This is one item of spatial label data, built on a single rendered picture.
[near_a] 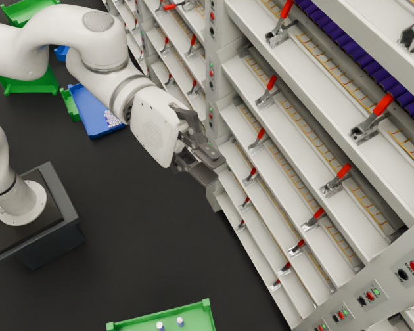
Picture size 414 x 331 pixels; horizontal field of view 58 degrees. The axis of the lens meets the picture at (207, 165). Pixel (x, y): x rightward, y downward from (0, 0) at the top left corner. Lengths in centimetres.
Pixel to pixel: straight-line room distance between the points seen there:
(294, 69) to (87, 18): 38
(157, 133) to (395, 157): 38
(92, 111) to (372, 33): 177
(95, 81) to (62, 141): 152
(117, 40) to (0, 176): 89
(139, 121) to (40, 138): 163
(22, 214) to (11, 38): 97
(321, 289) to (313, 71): 64
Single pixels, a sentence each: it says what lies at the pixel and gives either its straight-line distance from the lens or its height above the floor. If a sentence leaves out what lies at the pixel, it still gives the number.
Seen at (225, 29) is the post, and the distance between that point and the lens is 97.
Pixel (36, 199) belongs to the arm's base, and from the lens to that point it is 159.
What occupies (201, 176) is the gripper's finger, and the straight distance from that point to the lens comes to 57.
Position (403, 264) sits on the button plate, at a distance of 71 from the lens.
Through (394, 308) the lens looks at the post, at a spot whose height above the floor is 89.
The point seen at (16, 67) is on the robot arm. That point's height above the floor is 118.
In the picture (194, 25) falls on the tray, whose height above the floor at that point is 92.
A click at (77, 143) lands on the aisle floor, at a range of 211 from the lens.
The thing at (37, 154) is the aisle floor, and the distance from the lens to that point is 215.
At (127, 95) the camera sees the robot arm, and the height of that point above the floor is 118.
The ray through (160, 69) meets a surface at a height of 36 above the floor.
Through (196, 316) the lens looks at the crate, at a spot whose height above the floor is 40.
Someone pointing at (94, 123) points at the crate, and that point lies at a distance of 212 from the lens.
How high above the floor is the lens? 161
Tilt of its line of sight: 57 degrees down
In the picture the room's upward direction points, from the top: straight up
